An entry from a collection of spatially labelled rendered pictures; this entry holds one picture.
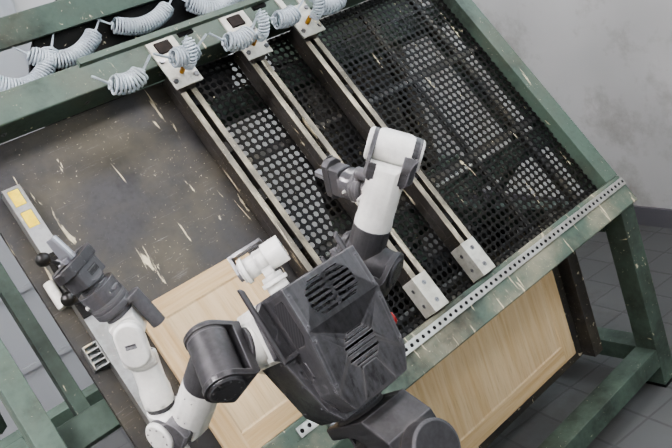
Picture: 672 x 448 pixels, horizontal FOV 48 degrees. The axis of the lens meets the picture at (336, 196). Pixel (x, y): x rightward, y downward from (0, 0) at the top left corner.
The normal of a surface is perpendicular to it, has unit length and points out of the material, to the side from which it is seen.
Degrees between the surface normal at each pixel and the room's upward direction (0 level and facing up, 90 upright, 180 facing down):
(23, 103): 60
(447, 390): 90
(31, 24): 90
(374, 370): 82
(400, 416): 22
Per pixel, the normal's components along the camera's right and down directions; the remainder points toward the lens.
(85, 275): 0.80, -0.40
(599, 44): -0.81, 0.41
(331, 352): 0.54, -0.12
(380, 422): -0.08, -0.84
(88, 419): 0.35, -0.45
